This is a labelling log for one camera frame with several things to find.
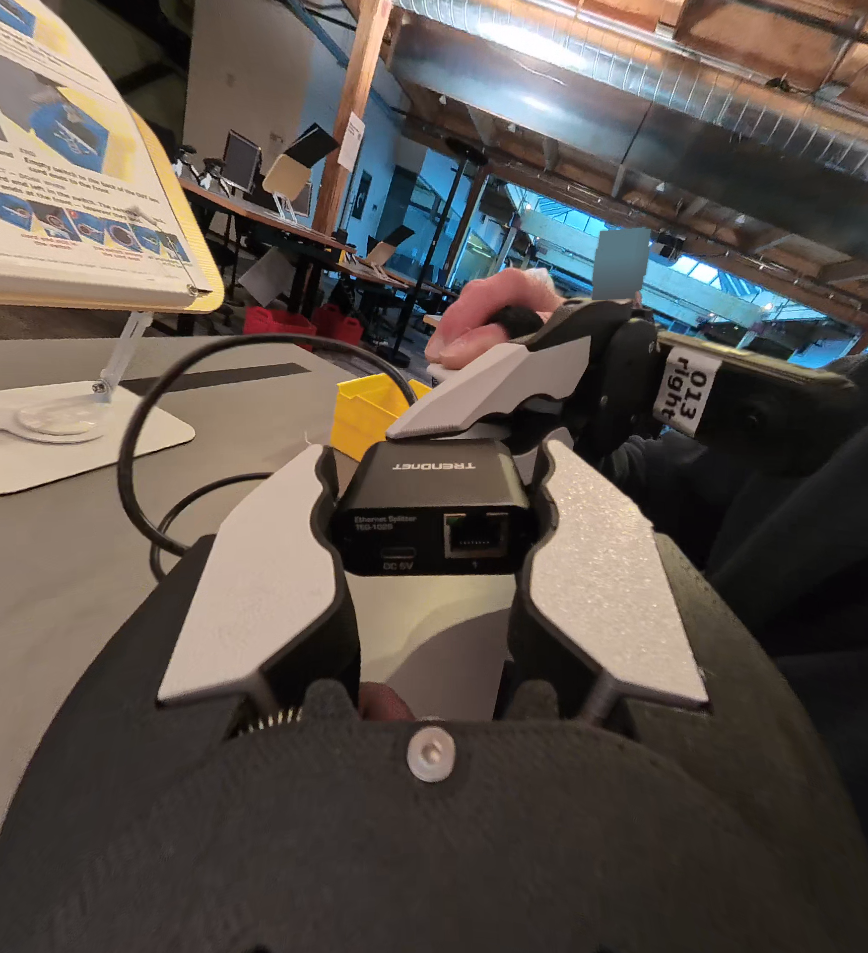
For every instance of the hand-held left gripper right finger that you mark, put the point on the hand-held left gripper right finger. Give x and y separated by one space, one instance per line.
612 588

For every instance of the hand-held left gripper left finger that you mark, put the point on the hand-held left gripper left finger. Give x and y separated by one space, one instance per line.
255 581

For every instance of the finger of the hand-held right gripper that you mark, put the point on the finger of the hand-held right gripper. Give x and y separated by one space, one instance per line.
493 380
542 417

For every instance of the black network switch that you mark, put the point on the black network switch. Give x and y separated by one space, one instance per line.
434 484

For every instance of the yellow plastic bin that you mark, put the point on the yellow plastic bin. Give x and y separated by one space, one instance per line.
359 409

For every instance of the person's right hand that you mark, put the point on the person's right hand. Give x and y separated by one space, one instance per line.
478 305

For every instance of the person's left hand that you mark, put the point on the person's left hand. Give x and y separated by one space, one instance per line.
385 703

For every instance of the black pole stand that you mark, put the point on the black pole stand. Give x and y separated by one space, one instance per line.
434 260

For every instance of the red plastic bin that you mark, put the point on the red plastic bin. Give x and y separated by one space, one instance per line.
341 324
277 327

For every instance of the black tape strip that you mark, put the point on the black tape strip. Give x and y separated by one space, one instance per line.
218 376

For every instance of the white document stand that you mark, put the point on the white document stand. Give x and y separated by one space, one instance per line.
69 447

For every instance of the dark long desk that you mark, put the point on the dark long desk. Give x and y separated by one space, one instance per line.
270 216

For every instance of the black computer monitor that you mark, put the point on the black computer monitor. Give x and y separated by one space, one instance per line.
240 160

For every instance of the printed instruction sheet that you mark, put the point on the printed instruction sheet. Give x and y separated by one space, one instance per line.
32 149

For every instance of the silver air duct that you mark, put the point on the silver air duct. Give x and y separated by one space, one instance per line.
702 126

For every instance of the wooden support post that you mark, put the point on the wooden support post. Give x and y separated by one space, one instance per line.
352 112

